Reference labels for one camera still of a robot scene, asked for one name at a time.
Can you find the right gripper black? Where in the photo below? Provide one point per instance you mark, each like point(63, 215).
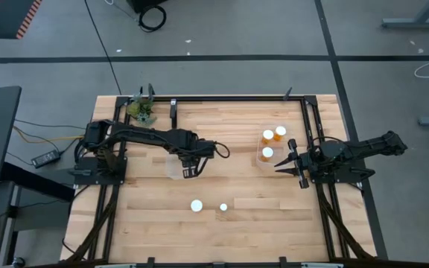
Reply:
point(304, 165)

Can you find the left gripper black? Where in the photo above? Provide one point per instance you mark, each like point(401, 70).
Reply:
point(196, 159)

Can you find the orange pill bottle white cap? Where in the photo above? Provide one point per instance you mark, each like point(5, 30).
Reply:
point(267, 152)
point(268, 134)
point(280, 130)

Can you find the large orange pill bottle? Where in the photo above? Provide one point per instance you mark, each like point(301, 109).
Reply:
point(196, 205)

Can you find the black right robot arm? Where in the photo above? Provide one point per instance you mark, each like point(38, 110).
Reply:
point(371, 145)

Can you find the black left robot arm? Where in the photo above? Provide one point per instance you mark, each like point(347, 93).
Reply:
point(143, 136)

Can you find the clear plastic bin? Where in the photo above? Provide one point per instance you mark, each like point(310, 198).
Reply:
point(279, 149)
point(173, 167)

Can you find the black spring clamp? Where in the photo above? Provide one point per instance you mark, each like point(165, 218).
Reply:
point(288, 94)
point(283, 262)
point(173, 111)
point(150, 262)
point(151, 91)

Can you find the succulent plant in black pot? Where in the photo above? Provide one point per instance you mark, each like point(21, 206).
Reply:
point(140, 111)

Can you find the black power adapter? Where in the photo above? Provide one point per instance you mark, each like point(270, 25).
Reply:
point(45, 158)

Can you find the black box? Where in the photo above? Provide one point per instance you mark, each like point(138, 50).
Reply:
point(143, 3)

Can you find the grey table leg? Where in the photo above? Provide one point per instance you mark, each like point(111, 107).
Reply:
point(415, 23)

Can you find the black mat orange stripes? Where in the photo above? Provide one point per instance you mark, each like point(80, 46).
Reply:
point(2, 18)

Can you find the black aluminium rig frame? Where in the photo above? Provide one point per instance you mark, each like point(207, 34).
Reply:
point(237, 99)

